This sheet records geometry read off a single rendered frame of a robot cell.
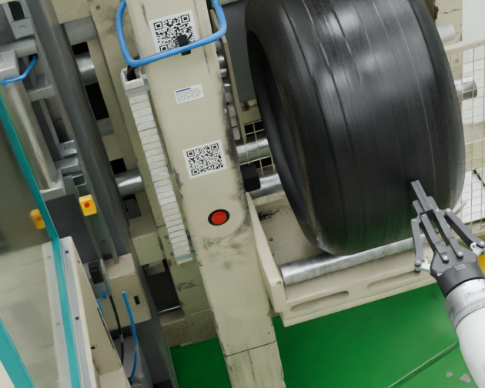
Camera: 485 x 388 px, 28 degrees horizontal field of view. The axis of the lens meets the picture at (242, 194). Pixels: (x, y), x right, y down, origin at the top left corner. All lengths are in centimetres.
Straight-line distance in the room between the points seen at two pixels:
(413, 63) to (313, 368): 148
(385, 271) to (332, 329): 103
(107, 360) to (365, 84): 74
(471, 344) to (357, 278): 56
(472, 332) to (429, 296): 160
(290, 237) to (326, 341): 86
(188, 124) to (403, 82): 40
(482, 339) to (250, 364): 90
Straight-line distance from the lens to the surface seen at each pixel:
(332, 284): 206
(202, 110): 178
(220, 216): 195
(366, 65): 170
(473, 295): 158
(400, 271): 208
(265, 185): 221
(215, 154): 184
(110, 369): 196
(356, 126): 169
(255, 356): 231
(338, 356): 302
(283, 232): 226
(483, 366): 153
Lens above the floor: 242
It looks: 43 degrees down
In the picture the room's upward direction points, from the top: 12 degrees counter-clockwise
